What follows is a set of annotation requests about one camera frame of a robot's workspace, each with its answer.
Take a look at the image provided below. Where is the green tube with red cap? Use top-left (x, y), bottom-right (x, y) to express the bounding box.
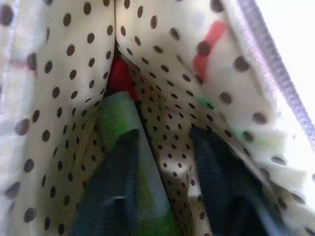
top-left (95, 90), bottom-right (179, 236)

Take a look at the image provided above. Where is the grey checked fabric pouch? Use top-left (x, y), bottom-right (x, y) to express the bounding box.
top-left (0, 0), bottom-right (315, 236)

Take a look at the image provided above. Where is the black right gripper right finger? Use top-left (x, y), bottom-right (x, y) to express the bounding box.
top-left (189, 127), bottom-right (287, 236)

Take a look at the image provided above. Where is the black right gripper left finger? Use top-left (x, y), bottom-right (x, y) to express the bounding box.
top-left (72, 129), bottom-right (140, 236)

